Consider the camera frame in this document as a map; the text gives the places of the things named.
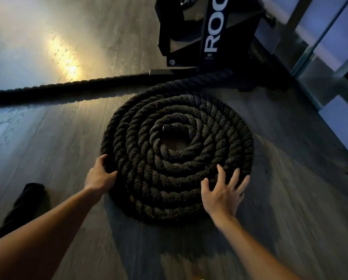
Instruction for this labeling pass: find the person's left hand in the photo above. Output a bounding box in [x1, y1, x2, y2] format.
[83, 154, 118, 196]

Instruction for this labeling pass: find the black gym rack base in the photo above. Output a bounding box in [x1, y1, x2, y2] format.
[149, 0, 282, 91]

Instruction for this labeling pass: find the metal window frame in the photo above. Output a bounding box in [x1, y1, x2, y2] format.
[255, 0, 348, 166]

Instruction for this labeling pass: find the person's left forearm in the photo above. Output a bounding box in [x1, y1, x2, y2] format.
[0, 186, 102, 280]

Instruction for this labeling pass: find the person's right hand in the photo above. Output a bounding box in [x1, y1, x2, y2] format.
[200, 164, 250, 228]

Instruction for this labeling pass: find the person's right forearm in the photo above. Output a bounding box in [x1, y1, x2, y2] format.
[218, 215, 300, 280]

